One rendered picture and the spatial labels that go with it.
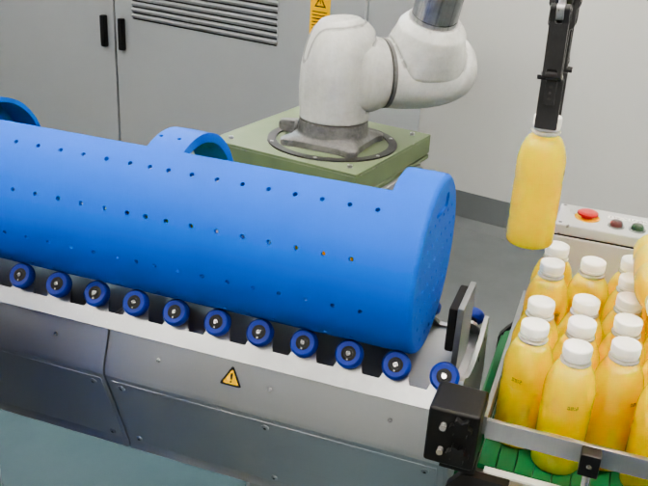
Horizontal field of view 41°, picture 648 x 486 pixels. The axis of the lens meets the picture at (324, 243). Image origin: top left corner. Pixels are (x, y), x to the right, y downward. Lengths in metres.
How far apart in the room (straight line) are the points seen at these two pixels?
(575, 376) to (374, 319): 0.29
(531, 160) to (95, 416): 0.92
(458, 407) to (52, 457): 1.73
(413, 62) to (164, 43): 1.64
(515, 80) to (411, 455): 2.89
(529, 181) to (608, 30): 2.71
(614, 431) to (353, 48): 0.97
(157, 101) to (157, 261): 2.12
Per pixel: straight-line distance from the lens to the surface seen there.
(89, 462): 2.70
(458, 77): 1.97
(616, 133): 4.02
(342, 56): 1.86
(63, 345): 1.59
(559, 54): 1.19
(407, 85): 1.92
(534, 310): 1.30
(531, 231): 1.29
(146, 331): 1.49
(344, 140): 1.90
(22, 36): 3.93
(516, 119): 4.13
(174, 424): 1.58
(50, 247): 1.50
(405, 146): 1.99
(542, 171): 1.26
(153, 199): 1.37
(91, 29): 3.64
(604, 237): 1.57
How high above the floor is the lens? 1.69
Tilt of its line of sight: 25 degrees down
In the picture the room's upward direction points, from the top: 4 degrees clockwise
